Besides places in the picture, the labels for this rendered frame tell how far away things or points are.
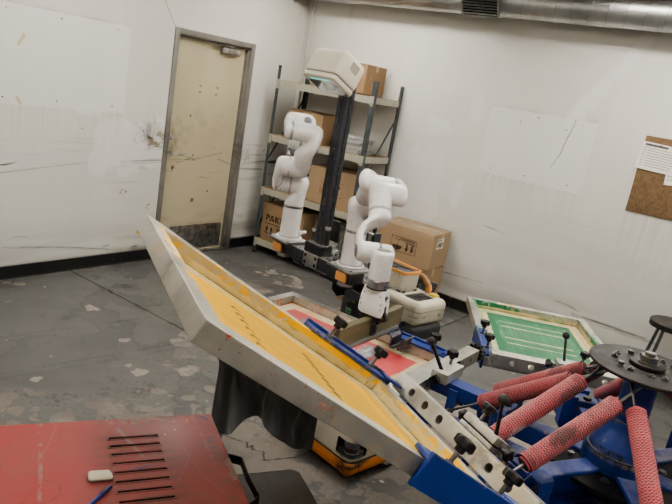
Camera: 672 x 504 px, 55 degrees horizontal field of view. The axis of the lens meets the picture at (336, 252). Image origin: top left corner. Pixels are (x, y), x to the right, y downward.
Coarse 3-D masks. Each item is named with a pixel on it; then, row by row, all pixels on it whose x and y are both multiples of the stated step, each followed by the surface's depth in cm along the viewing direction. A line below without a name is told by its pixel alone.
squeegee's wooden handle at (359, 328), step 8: (392, 312) 234; (400, 312) 240; (360, 320) 219; (368, 320) 222; (392, 320) 236; (400, 320) 242; (352, 328) 214; (360, 328) 219; (368, 328) 223; (384, 328) 233; (336, 336) 209; (344, 336) 211; (352, 336) 216; (360, 336) 220
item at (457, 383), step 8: (440, 384) 208; (448, 384) 207; (456, 384) 206; (464, 384) 207; (440, 392) 209; (464, 392) 203; (472, 392) 202; (480, 392) 203; (456, 400) 205; (464, 400) 204; (472, 400) 202; (472, 408) 202
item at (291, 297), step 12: (276, 300) 270; (288, 300) 277; (300, 300) 276; (312, 300) 276; (324, 312) 269; (336, 312) 267; (384, 336) 253; (408, 348) 247; (420, 348) 244; (432, 360) 235; (408, 372) 221
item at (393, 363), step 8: (296, 312) 269; (304, 320) 261; (328, 328) 258; (368, 344) 249; (392, 352) 245; (376, 360) 235; (384, 360) 236; (392, 360) 238; (400, 360) 239; (408, 360) 240; (384, 368) 230; (392, 368) 231; (400, 368) 232
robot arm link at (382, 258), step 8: (376, 248) 220; (384, 248) 224; (392, 248) 225; (376, 256) 217; (384, 256) 216; (392, 256) 217; (376, 264) 217; (384, 264) 216; (392, 264) 219; (376, 272) 218; (384, 272) 217; (376, 280) 218; (384, 280) 218
